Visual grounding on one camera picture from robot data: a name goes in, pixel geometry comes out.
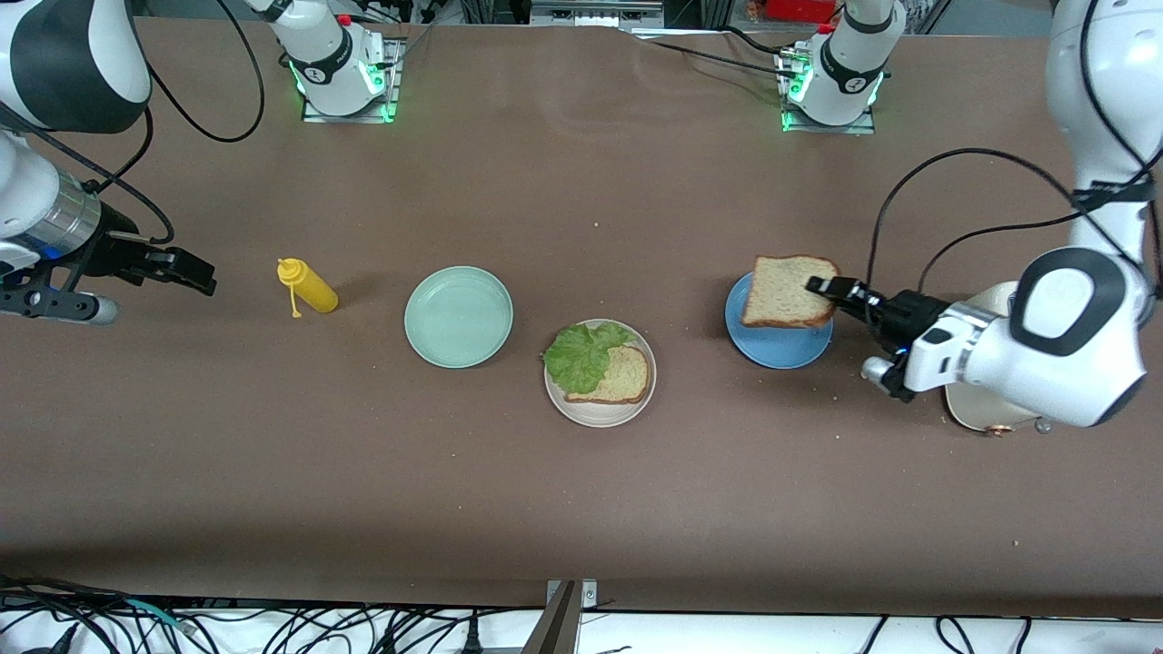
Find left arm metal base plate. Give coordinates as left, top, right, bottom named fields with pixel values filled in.
left=780, top=50, right=878, bottom=135

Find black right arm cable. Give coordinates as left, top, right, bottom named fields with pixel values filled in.
left=0, top=0, right=266, bottom=246

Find white toaster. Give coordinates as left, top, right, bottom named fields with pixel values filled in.
left=945, top=280, right=1046, bottom=439

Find mint green plate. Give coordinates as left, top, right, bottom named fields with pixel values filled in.
left=404, top=265, right=514, bottom=370

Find small metal table bracket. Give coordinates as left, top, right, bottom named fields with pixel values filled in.
left=545, top=580, right=599, bottom=611

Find blue plate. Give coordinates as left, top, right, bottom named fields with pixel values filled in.
left=724, top=272, right=834, bottom=370

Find grey metal frame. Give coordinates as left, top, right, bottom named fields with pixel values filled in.
left=530, top=0, right=664, bottom=28

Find green lettuce leaf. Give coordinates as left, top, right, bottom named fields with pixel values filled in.
left=542, top=322, right=634, bottom=396

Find beige plate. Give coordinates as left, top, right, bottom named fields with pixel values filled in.
left=543, top=318, right=658, bottom=429

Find red box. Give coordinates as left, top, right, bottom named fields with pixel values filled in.
left=750, top=0, right=841, bottom=24

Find teal cable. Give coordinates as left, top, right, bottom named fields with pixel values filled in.
left=123, top=597, right=196, bottom=634

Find black base cable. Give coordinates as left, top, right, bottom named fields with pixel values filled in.
left=636, top=25, right=805, bottom=78

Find grey metal post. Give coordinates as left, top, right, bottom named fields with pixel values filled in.
left=521, top=581, right=582, bottom=654

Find brown bread slice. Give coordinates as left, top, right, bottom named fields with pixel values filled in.
left=565, top=343, right=651, bottom=406
left=741, top=254, right=840, bottom=330

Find yellow mustard squeeze bottle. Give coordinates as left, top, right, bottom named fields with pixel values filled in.
left=277, top=258, right=340, bottom=319

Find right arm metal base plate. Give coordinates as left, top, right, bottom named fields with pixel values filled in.
left=302, top=38, right=402, bottom=124

